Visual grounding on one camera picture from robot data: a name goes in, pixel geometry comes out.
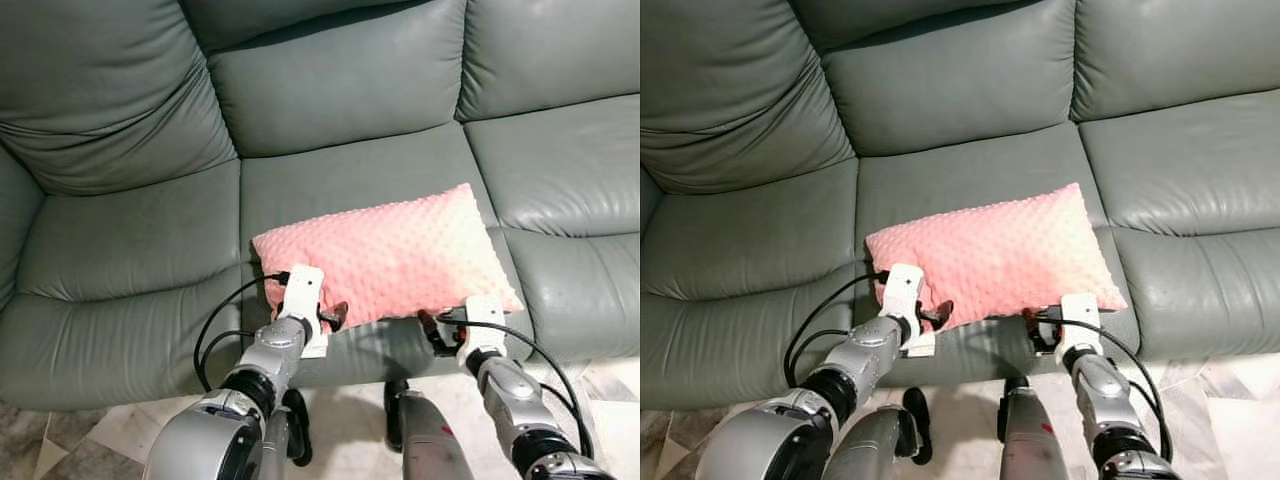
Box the pink dotted pillow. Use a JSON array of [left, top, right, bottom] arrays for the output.
[[252, 183, 524, 333], [865, 183, 1129, 331]]

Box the grey-green leather sofa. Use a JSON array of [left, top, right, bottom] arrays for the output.
[[640, 0, 1280, 411], [0, 0, 641, 413]]

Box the silver right robot leg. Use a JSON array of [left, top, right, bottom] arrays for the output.
[[384, 378, 473, 480], [997, 378, 1066, 480]]

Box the silver robot leg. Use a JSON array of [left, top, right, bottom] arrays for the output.
[[825, 388, 933, 480], [384, 378, 473, 480], [997, 378, 1066, 480], [258, 388, 314, 480]]

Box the silver left robot leg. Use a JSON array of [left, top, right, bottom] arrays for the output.
[[825, 388, 933, 480], [258, 388, 314, 480]]

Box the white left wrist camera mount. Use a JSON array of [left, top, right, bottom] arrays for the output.
[[278, 264, 329, 359], [880, 263, 937, 359]]

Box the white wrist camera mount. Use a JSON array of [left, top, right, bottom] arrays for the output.
[[460, 295, 507, 351], [278, 264, 329, 359], [880, 263, 937, 359], [1058, 293, 1101, 349]]

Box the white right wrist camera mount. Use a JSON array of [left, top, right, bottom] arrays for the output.
[[460, 295, 507, 351], [1058, 293, 1101, 349]]

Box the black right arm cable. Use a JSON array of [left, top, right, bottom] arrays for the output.
[[540, 380, 591, 456], [1040, 316, 1173, 461], [438, 318, 596, 461], [1135, 380, 1171, 456]]

